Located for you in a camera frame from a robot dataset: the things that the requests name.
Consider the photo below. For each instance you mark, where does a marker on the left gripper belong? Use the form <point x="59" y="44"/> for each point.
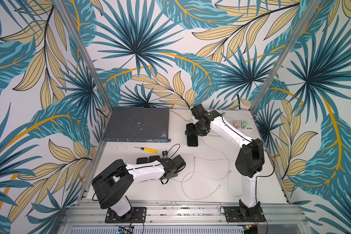
<point x="175" y="173"/>

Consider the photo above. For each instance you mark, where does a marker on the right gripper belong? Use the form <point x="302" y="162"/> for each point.
<point x="191" y="129"/>

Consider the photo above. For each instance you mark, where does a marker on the phone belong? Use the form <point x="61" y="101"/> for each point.
<point x="142" y="160"/>
<point x="192" y="141"/>
<point x="153" y="158"/>

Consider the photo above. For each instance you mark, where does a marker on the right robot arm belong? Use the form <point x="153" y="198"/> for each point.
<point x="250" y="159"/>

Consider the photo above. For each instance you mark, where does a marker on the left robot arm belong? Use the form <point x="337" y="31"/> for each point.
<point x="111" y="184"/>

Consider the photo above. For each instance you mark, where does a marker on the pink charger plug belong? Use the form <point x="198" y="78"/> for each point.
<point x="237" y="125"/>

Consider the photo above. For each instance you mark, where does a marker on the green charger plug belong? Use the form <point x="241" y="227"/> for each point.
<point x="243" y="124"/>

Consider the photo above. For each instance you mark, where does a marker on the white power strip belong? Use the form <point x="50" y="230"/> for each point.
<point x="248" y="128"/>

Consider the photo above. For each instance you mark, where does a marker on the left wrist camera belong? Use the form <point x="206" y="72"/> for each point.
<point x="165" y="154"/>

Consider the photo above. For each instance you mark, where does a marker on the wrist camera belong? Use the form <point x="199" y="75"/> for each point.
<point x="165" y="154"/>
<point x="198" y="111"/>

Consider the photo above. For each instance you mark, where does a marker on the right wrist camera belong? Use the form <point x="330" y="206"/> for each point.
<point x="198" y="111"/>

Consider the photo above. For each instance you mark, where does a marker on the yellow handled screwdriver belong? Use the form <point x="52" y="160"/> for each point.
<point x="148" y="150"/>

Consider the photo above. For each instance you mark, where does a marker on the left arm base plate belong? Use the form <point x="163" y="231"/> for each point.
<point x="135" y="215"/>

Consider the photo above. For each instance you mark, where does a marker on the dark grey network switch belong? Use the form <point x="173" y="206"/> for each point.
<point x="138" y="124"/>

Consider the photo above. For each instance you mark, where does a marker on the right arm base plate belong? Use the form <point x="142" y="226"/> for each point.
<point x="243" y="214"/>

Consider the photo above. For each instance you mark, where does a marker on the aluminium front rail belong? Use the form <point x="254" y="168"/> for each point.
<point x="184" y="218"/>

